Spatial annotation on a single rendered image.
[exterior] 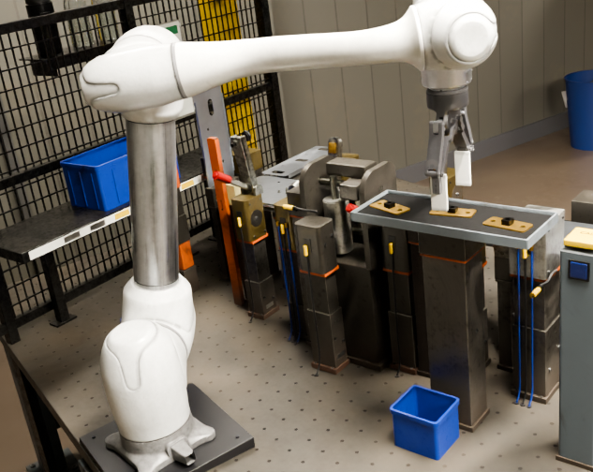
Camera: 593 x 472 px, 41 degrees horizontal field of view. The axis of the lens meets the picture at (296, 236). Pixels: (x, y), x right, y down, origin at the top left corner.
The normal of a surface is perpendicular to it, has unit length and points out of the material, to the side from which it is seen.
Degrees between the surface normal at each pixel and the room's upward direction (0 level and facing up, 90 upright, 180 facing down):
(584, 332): 90
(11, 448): 0
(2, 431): 0
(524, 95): 90
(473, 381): 90
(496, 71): 90
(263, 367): 0
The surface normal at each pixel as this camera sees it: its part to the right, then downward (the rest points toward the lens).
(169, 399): 0.66, 0.17
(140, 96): 0.07, 0.77
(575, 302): -0.62, 0.37
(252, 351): -0.12, -0.92
